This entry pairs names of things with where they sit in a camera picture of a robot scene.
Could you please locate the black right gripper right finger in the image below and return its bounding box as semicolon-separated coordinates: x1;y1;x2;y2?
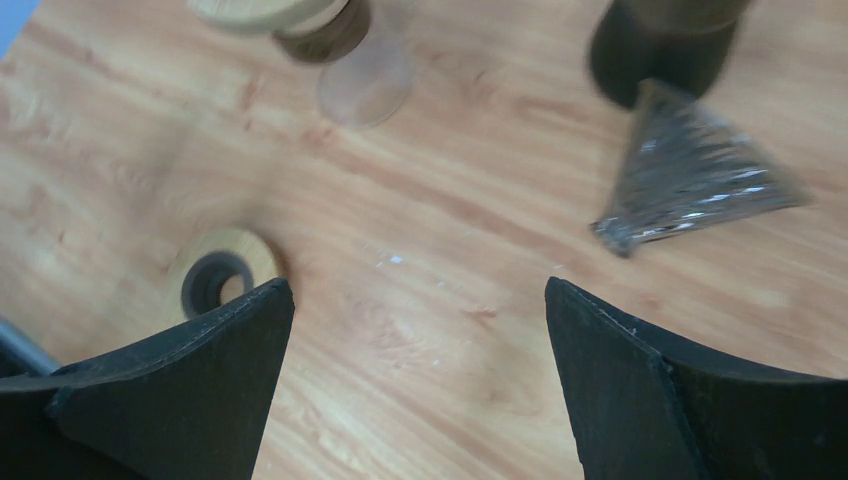
545;277;847;479

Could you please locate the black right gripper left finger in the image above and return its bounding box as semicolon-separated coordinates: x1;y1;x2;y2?
1;278;295;479

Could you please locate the wooden ring dripper holder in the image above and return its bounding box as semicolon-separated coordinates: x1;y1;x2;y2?
186;0;349;36

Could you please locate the clear glass carafe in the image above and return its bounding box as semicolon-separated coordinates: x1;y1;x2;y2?
272;1;413;128

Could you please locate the aluminium frame rail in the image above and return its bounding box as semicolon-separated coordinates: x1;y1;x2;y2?
1;318;61;376

